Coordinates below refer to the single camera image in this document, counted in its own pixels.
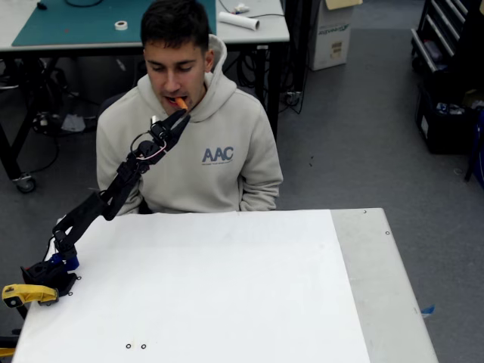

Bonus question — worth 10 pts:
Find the man in beige hoodie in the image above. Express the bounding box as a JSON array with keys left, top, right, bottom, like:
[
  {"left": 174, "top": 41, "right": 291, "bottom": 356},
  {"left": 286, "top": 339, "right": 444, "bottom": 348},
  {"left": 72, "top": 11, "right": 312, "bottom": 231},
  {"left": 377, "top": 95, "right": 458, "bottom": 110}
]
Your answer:
[{"left": 96, "top": 0, "right": 284, "bottom": 216}]

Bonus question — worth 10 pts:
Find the white paper roll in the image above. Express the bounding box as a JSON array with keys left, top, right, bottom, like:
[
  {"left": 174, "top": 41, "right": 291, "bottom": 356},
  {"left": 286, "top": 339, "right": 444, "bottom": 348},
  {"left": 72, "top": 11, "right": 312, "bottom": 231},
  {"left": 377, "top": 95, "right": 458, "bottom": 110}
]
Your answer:
[{"left": 218, "top": 11, "right": 261, "bottom": 31}]

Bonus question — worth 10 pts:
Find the grey workbench with black legs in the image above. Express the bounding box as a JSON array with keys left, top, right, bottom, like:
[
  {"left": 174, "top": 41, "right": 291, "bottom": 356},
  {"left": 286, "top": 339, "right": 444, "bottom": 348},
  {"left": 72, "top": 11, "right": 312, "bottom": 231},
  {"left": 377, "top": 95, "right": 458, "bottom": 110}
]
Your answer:
[{"left": 0, "top": 0, "right": 291, "bottom": 194}]

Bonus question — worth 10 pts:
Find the green cutting mat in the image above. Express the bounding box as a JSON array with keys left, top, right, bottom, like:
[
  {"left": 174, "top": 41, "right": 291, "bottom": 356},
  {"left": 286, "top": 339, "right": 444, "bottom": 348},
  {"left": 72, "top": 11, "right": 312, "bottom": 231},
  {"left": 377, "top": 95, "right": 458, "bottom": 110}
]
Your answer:
[{"left": 11, "top": 0, "right": 217, "bottom": 48}]

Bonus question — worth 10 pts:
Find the large white paper sheet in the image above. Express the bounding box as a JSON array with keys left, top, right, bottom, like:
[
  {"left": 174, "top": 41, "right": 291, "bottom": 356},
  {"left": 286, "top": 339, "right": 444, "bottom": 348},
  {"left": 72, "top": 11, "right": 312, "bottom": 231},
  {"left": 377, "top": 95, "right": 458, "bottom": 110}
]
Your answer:
[{"left": 11, "top": 209, "right": 371, "bottom": 363}]

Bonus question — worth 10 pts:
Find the white cardboard box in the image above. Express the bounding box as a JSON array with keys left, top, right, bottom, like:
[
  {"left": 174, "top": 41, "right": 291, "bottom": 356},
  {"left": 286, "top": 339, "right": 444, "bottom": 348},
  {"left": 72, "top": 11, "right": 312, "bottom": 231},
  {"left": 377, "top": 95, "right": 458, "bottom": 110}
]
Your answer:
[{"left": 308, "top": 0, "right": 356, "bottom": 72}]

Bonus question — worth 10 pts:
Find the manila folder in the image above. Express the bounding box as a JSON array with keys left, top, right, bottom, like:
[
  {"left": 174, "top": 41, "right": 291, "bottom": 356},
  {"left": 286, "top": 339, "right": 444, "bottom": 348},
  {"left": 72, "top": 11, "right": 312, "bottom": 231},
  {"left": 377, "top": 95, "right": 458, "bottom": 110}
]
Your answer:
[{"left": 324, "top": 0, "right": 364, "bottom": 11}]

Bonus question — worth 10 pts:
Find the black storage bin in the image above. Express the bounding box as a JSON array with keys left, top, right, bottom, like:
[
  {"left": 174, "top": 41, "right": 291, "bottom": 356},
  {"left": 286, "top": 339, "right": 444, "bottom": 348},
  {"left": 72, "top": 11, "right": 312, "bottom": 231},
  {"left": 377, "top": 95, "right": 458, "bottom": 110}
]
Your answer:
[{"left": 414, "top": 82, "right": 484, "bottom": 155}]

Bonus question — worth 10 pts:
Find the black tool drawer cabinet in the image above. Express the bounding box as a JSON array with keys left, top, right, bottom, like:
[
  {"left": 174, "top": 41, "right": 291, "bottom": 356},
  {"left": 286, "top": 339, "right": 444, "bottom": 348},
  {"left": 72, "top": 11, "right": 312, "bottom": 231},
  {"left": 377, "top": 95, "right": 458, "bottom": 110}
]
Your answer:
[{"left": 411, "top": 0, "right": 484, "bottom": 76}]

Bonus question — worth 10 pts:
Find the blue object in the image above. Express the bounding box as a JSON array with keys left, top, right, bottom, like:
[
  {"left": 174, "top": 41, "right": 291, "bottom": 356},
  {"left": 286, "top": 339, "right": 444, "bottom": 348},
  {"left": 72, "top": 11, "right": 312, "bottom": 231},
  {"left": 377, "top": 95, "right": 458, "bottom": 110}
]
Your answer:
[{"left": 467, "top": 109, "right": 484, "bottom": 182}]

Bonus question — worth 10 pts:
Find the black camera cable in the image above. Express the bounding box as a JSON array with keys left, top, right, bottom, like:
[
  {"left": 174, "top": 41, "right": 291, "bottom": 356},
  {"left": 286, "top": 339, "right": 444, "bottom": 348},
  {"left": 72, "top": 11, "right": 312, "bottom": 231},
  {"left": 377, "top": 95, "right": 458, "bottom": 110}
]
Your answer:
[{"left": 129, "top": 129, "right": 154, "bottom": 153}]

